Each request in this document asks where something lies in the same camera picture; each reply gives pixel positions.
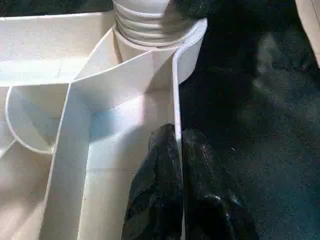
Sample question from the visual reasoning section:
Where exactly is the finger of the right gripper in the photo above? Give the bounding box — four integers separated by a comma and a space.
170, 0, 223, 21

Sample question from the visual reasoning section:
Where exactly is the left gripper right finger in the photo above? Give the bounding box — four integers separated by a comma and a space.
181, 128, 259, 240

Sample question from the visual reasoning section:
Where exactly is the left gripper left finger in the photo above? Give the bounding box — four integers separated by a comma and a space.
121, 123, 184, 240

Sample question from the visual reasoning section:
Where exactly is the white plastic table leg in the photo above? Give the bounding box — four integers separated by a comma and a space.
112, 0, 197, 49

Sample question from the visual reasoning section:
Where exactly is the white plastic table top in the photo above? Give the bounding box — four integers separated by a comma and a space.
0, 10, 209, 240

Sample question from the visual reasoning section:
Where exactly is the black mat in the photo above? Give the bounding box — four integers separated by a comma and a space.
176, 0, 320, 240

